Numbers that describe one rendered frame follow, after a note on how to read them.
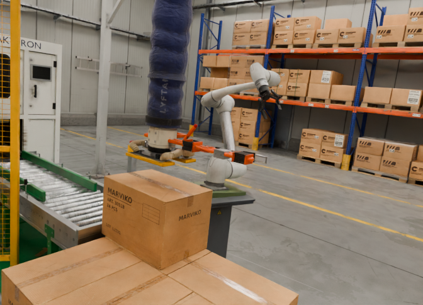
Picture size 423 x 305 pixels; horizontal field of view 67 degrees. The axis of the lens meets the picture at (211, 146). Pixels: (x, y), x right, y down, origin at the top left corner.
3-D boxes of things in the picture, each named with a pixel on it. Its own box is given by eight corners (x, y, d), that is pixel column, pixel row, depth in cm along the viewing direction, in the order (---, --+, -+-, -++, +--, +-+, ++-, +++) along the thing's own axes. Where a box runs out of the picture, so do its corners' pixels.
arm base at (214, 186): (213, 183, 280) (213, 177, 279) (230, 189, 263) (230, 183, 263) (196, 184, 268) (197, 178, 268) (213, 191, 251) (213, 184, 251)
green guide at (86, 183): (21, 157, 388) (21, 150, 387) (30, 156, 397) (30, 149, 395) (94, 191, 292) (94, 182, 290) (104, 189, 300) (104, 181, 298)
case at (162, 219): (101, 233, 215) (104, 176, 209) (148, 219, 246) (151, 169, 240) (160, 270, 178) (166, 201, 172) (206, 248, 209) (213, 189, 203)
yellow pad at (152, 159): (124, 155, 200) (125, 147, 200) (138, 154, 208) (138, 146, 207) (162, 167, 180) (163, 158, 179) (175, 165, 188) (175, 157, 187)
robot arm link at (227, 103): (220, 180, 274) (238, 179, 288) (233, 177, 262) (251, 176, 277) (208, 96, 289) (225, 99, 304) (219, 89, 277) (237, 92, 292)
